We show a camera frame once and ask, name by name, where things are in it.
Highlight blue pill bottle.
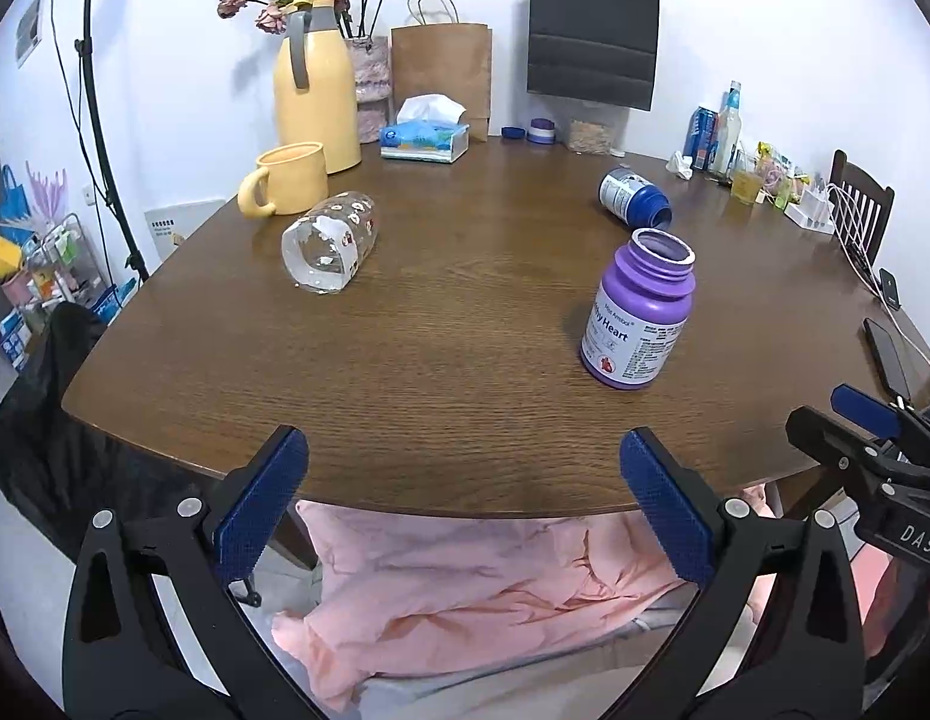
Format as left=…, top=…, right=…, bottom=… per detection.
left=598, top=166, right=673, bottom=230

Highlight black smartphone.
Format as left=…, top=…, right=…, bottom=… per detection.
left=862, top=317, right=914, bottom=400

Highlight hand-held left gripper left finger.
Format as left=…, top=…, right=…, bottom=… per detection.
left=62, top=424, right=325, bottom=720

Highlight wire storage rack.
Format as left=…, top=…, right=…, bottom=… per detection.
left=0, top=213, right=140, bottom=372

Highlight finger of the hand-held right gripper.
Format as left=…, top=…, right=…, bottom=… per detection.
left=784, top=405, right=913, bottom=502
left=831, top=382, right=930, bottom=466

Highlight blue tote bag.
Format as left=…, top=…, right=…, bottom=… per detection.
left=0, top=163, right=32, bottom=224

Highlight pile of snack packets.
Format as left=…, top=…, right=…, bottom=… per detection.
left=756, top=139, right=812, bottom=208

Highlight blue tissue box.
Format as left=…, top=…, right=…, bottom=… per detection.
left=379, top=94, right=472, bottom=164

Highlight pink cloth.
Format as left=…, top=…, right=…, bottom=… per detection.
left=272, top=486, right=776, bottom=715

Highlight black light stand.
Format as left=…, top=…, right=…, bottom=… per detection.
left=73, top=0, right=152, bottom=283

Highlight clear plastic bottle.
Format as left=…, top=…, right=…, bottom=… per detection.
left=708, top=79, right=744, bottom=178

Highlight yellow thermos jug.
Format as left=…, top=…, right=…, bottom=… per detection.
left=273, top=0, right=363, bottom=174

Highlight clear vase with pink filling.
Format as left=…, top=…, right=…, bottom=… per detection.
left=343, top=34, right=395, bottom=145

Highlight yellow ceramic mug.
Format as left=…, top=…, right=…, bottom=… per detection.
left=237, top=142, right=330, bottom=219

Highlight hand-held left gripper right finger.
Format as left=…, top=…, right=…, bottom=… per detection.
left=606, top=426, right=865, bottom=720

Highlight white charging cables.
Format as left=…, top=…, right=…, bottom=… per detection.
left=825, top=181, right=930, bottom=376

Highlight glass of yellow liquid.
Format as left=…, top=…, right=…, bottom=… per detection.
left=730, top=156, right=763, bottom=206

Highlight brown paper bag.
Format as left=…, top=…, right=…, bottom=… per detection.
left=389, top=0, right=494, bottom=143

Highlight dark wooden chair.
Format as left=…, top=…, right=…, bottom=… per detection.
left=828, top=149, right=896, bottom=265

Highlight white flat box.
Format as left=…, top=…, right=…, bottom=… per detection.
left=144, top=198, right=227, bottom=265

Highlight blue drink can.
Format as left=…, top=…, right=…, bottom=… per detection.
left=682, top=106, right=719, bottom=170

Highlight purple pill bottle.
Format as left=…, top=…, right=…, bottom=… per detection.
left=580, top=227, right=697, bottom=392

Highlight printed clear glass cup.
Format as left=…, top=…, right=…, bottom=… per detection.
left=280, top=190, right=380, bottom=295

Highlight black jacket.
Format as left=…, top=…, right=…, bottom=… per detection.
left=0, top=303, right=233, bottom=567

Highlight clear container of grains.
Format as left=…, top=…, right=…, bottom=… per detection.
left=565, top=100, right=629, bottom=157

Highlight black paper bag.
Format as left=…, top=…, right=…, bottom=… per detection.
left=526, top=0, right=661, bottom=113

